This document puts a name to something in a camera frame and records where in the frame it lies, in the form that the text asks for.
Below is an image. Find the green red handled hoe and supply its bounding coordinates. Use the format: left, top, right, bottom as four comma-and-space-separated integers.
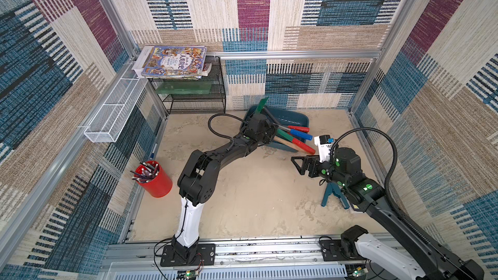
253, 97, 316, 155

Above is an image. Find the teal plastic storage box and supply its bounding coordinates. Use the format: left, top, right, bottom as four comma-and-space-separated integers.
243, 104, 311, 153

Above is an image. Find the chrome blue handled hoe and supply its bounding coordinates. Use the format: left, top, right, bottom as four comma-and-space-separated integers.
284, 130, 313, 141

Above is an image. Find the grey hoe red grip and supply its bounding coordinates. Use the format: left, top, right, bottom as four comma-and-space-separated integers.
279, 125, 310, 133
263, 106, 290, 131

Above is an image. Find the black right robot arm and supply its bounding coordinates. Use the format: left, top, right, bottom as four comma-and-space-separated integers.
291, 148, 485, 279

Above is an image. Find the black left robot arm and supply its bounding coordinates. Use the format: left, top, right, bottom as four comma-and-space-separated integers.
171, 113, 278, 263

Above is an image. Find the teal plastic clamp tool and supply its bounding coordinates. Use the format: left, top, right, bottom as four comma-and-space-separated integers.
321, 183, 350, 209

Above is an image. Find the green board on shelf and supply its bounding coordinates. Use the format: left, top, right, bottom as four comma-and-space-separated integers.
156, 81, 212, 95

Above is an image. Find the colourful picture book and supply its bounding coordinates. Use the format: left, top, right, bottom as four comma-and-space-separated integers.
132, 45, 213, 79

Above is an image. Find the red pen cup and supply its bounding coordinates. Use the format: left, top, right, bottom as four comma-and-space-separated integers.
130, 160, 172, 198

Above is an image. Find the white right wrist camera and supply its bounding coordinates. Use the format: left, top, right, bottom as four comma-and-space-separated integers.
313, 135, 335, 163

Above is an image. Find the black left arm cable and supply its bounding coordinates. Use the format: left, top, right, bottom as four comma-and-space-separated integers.
207, 113, 246, 143

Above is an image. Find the black wire shelf rack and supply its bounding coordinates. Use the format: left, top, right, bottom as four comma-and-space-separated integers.
149, 57, 226, 114

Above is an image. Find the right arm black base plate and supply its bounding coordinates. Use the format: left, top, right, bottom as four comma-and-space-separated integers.
319, 236, 365, 262

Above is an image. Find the white wire mesh basket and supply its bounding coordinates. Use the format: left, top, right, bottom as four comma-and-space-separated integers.
84, 78, 147, 143

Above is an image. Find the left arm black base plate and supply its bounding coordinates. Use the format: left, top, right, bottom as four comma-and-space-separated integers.
160, 243, 216, 267

